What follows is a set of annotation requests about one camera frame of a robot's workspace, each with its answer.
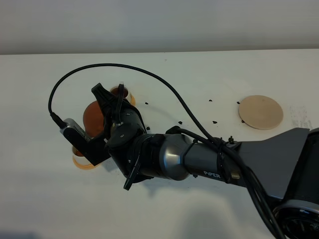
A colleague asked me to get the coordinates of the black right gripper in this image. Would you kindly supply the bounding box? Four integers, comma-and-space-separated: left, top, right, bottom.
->
91, 83, 164, 191

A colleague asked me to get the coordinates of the brown clay teapot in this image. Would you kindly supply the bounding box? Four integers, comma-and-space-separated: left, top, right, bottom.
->
83, 101, 104, 137

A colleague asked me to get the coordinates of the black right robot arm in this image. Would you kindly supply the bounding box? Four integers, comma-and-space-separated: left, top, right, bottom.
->
92, 84, 319, 239

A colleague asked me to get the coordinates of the cream round teapot coaster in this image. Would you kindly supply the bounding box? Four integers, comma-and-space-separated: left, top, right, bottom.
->
238, 95, 284, 130

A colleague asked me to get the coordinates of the far orange coaster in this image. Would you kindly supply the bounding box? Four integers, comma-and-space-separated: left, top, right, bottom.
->
130, 94, 136, 106

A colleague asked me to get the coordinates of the orange coaster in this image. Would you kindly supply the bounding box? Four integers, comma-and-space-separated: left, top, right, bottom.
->
72, 155, 96, 170
130, 94, 136, 106

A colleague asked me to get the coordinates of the near white teacup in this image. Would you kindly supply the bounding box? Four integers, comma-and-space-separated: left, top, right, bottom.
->
72, 147, 89, 165

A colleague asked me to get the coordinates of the white teacup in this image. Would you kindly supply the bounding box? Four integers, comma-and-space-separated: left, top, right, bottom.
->
110, 82, 131, 103
72, 147, 89, 165

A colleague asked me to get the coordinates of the far white teacup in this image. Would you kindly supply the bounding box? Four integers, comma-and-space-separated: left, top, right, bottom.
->
110, 82, 131, 103

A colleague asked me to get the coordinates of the near orange coaster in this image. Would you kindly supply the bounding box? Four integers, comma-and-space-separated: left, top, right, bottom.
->
72, 155, 96, 170

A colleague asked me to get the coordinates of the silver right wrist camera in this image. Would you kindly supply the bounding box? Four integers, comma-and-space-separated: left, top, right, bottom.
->
59, 118, 110, 167

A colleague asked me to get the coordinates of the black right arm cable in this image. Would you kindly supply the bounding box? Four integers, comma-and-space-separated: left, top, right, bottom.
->
48, 63, 287, 239

